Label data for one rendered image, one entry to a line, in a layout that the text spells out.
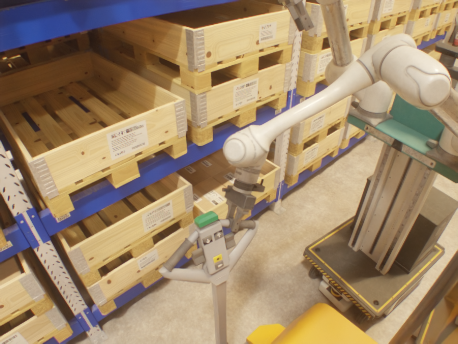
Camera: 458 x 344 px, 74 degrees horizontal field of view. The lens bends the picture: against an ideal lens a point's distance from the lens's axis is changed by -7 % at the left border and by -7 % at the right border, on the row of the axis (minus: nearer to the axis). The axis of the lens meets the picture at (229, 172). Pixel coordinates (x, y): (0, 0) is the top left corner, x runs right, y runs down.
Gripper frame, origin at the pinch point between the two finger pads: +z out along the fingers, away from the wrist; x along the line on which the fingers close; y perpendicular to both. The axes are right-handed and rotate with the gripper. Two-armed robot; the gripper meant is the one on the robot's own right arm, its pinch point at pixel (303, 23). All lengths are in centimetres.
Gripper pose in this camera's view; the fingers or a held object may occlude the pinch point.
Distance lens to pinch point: 104.4
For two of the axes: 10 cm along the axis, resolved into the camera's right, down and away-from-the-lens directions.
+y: 8.7, -4.8, -1.6
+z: 5.0, 7.9, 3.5
